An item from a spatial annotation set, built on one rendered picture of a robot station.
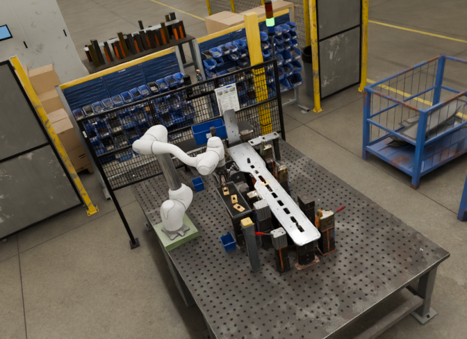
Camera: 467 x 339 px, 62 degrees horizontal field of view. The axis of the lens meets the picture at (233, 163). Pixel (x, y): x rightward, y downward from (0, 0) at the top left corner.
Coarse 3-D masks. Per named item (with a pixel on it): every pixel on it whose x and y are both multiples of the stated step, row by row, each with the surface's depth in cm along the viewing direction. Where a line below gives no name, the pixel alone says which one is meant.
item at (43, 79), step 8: (16, 72) 659; (32, 72) 644; (40, 72) 636; (48, 72) 635; (32, 80) 631; (40, 80) 636; (48, 80) 640; (56, 80) 645; (24, 88) 594; (40, 88) 641; (48, 88) 646; (40, 96) 634; (48, 96) 628; (56, 96) 621; (64, 96) 645; (48, 104) 620; (56, 104) 626; (48, 112) 626
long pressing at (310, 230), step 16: (240, 144) 363; (240, 160) 342; (256, 160) 338; (256, 176) 320; (272, 176) 316; (272, 192) 300; (272, 208) 285; (288, 208) 282; (288, 224) 269; (304, 224) 267; (304, 240) 255
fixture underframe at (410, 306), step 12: (420, 276) 283; (432, 276) 278; (408, 288) 305; (420, 288) 289; (432, 288) 287; (408, 300) 292; (420, 300) 291; (396, 312) 286; (408, 312) 287; (420, 312) 301; (432, 312) 304; (384, 324) 280; (360, 336) 276; (372, 336) 276
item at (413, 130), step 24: (384, 96) 404; (456, 96) 379; (408, 120) 441; (432, 120) 430; (456, 120) 432; (384, 144) 467; (408, 144) 457; (432, 144) 451; (456, 144) 444; (408, 168) 424; (432, 168) 416
